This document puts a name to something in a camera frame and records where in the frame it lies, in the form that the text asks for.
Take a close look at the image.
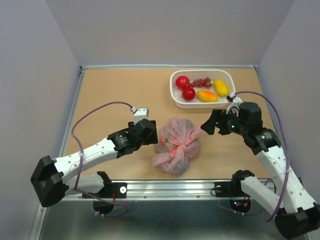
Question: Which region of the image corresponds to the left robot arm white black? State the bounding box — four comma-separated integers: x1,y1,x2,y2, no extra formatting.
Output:
30,119,158,208

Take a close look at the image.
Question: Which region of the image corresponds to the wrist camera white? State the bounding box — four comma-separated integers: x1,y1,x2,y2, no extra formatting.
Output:
130,106,149,124
226,92,243,114

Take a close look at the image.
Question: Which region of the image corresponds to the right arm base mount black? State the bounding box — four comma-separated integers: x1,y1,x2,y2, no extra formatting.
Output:
210,181,244,198

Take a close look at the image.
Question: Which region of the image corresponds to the pink plastic bag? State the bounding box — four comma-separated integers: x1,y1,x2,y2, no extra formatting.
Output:
152,116,204,176

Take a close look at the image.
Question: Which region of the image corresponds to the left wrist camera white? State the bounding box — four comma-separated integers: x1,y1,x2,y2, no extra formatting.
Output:
130,106,149,124

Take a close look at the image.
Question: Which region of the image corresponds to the aluminium front rail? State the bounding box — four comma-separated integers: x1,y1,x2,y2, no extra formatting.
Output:
41,178,276,201

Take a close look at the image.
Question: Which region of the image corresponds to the red apple upper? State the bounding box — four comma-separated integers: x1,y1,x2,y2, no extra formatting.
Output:
175,75,190,90

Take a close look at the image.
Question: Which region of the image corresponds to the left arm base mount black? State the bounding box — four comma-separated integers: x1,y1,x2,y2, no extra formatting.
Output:
80,171,128,199

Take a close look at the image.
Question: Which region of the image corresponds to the red apple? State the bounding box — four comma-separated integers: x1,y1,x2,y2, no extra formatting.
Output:
175,75,190,90
181,87,196,101

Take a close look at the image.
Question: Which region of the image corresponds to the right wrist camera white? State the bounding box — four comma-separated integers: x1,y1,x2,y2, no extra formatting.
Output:
226,92,243,114

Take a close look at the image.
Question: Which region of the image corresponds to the yellow lemon fruit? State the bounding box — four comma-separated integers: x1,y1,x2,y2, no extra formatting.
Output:
213,80,229,97

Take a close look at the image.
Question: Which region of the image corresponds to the red apple lower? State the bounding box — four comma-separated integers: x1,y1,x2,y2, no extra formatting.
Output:
181,87,196,101

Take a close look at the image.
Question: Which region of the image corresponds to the red grape bunch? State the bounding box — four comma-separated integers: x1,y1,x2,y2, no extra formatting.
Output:
189,77,212,88

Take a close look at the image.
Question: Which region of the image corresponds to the white plastic basket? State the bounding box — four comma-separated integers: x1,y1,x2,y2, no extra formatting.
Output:
169,69,236,109

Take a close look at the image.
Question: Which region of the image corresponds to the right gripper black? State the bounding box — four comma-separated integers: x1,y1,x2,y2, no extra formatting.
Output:
199,107,248,136

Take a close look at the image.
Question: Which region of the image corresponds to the orange yellow mango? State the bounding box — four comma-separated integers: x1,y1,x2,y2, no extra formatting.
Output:
197,90,218,103

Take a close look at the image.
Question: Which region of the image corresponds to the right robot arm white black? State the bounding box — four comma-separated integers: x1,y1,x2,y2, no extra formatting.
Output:
201,102,320,239

